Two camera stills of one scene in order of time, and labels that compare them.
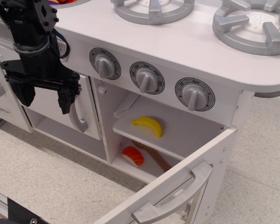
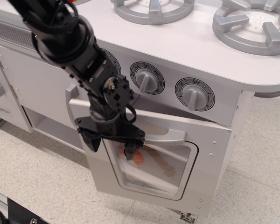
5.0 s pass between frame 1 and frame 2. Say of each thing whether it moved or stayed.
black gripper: moved
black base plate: stayed
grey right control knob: stayed
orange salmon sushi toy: stayed
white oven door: moved
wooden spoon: stayed
